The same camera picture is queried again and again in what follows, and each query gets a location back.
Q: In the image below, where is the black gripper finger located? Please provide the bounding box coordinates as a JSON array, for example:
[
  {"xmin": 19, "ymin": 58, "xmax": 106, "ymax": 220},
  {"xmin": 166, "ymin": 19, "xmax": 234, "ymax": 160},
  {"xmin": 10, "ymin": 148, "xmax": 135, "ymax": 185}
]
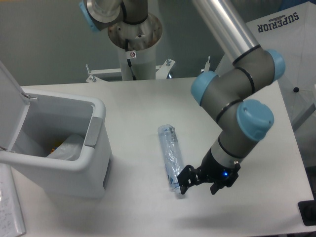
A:
[
  {"xmin": 210, "ymin": 181, "xmax": 227, "ymax": 195},
  {"xmin": 177, "ymin": 165, "xmax": 200, "ymax": 195}
]

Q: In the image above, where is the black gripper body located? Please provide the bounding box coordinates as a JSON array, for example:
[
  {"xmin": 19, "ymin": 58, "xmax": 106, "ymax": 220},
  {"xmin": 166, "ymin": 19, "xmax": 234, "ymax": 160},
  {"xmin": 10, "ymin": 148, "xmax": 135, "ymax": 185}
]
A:
[{"xmin": 198, "ymin": 149, "xmax": 240, "ymax": 188}]

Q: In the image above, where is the crushed clear plastic bottle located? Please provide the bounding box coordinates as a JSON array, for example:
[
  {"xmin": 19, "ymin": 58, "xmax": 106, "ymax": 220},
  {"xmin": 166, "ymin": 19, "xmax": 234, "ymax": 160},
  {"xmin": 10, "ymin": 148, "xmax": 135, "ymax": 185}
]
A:
[{"xmin": 158, "ymin": 124, "xmax": 185, "ymax": 199}]

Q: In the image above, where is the white plastic wrapper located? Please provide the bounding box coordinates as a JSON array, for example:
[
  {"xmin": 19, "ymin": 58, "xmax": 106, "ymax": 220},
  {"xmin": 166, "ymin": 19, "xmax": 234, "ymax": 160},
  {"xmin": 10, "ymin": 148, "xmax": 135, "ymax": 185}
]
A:
[{"xmin": 47, "ymin": 134, "xmax": 84, "ymax": 161}]

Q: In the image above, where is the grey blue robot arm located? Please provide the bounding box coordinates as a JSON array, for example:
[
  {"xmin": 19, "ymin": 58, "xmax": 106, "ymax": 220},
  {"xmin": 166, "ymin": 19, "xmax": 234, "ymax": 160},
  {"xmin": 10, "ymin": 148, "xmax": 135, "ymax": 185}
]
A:
[{"xmin": 79, "ymin": 0, "xmax": 285, "ymax": 194}]

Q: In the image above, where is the white open trash can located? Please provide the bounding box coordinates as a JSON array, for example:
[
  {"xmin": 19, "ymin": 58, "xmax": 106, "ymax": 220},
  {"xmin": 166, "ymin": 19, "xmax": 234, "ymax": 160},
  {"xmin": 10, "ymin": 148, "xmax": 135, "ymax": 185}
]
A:
[{"xmin": 0, "ymin": 65, "xmax": 112, "ymax": 198}]

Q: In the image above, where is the black device at edge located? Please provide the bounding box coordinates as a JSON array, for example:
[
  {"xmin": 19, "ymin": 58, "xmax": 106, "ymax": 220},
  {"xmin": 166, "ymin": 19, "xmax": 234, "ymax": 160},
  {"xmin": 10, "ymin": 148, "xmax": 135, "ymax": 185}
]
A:
[{"xmin": 298, "ymin": 200, "xmax": 316, "ymax": 226}]

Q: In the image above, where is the yellow blue snack package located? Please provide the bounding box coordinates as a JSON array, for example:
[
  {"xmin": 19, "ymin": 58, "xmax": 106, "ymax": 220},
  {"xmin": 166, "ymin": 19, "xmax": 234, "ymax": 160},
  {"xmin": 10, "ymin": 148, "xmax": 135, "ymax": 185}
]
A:
[{"xmin": 50, "ymin": 139, "xmax": 65, "ymax": 153}]

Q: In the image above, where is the white Superior umbrella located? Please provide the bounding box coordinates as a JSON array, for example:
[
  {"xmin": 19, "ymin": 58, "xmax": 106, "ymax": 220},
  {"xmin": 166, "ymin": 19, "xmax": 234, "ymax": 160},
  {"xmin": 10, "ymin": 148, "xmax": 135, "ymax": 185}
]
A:
[{"xmin": 247, "ymin": 1, "xmax": 316, "ymax": 130}]

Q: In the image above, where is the white whiteboard with writing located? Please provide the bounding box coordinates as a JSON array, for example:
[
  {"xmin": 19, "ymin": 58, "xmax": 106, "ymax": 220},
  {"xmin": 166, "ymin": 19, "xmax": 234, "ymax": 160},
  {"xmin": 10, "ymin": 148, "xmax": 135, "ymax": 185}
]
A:
[{"xmin": 0, "ymin": 164, "xmax": 26, "ymax": 237}]

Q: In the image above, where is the white metal mounting frame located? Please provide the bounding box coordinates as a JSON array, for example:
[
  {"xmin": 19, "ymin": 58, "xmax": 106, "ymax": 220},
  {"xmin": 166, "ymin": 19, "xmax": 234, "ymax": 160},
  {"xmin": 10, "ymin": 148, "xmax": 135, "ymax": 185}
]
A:
[{"xmin": 85, "ymin": 58, "xmax": 176, "ymax": 83}]

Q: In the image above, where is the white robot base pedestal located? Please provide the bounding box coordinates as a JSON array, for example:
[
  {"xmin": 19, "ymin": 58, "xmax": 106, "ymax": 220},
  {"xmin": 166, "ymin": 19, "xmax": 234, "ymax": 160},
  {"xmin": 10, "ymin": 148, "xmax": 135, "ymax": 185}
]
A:
[{"xmin": 108, "ymin": 13, "xmax": 162, "ymax": 70}]

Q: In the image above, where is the black base cable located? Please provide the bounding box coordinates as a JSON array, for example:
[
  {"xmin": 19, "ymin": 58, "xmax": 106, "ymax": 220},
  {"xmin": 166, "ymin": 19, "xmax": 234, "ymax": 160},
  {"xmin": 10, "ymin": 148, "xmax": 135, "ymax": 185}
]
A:
[{"xmin": 124, "ymin": 39, "xmax": 137, "ymax": 81}]

